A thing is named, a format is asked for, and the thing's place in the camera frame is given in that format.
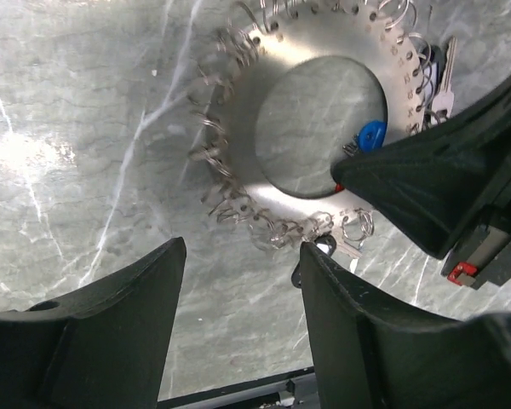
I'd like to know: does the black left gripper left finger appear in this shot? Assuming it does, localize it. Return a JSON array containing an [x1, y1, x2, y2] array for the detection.
[[0, 238, 187, 408]]

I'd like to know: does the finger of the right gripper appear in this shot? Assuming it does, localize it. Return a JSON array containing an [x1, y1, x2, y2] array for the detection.
[[331, 75, 511, 259]]

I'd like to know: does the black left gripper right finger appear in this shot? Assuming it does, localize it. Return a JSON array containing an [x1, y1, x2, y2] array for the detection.
[[300, 243, 511, 408]]

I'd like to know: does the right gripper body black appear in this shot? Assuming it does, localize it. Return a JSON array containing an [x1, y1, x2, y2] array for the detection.
[[440, 180, 511, 290]]

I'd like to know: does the round metal key ring disc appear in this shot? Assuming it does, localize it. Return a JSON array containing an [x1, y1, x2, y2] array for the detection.
[[190, 1, 424, 251]]

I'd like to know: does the blue tag key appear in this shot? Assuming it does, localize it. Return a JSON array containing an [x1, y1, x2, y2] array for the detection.
[[342, 120, 388, 156]]

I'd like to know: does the black tag key lower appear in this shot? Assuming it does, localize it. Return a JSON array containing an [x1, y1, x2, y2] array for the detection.
[[290, 234, 361, 289]]

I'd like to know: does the black tag key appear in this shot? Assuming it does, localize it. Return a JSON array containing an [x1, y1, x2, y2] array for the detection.
[[420, 36, 457, 128], [290, 234, 361, 289]]

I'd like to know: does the black tag key upper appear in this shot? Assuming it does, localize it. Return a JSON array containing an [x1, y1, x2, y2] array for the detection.
[[420, 36, 457, 128]]

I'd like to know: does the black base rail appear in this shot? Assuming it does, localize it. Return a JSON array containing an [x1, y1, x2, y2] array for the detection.
[[157, 366, 320, 408]]

